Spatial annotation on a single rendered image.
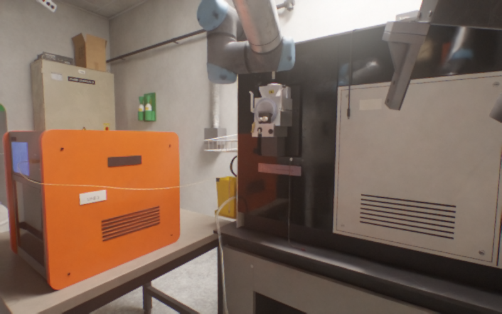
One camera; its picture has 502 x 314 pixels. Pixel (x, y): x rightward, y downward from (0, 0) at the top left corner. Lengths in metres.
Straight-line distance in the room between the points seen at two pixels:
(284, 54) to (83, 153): 0.60
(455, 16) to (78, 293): 0.92
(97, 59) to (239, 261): 3.38
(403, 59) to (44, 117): 3.53
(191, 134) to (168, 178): 1.94
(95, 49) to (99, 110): 0.76
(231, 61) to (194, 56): 2.34
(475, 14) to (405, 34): 0.06
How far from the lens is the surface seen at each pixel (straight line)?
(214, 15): 0.68
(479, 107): 0.83
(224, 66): 0.66
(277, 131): 0.85
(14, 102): 3.96
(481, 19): 0.39
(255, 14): 0.53
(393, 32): 0.36
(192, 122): 2.89
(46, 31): 4.22
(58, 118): 3.67
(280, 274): 0.97
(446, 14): 0.37
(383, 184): 0.84
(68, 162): 0.83
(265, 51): 0.59
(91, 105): 3.81
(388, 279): 0.85
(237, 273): 1.08
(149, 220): 0.97
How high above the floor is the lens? 1.12
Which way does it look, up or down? 5 degrees down
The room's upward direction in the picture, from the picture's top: straight up
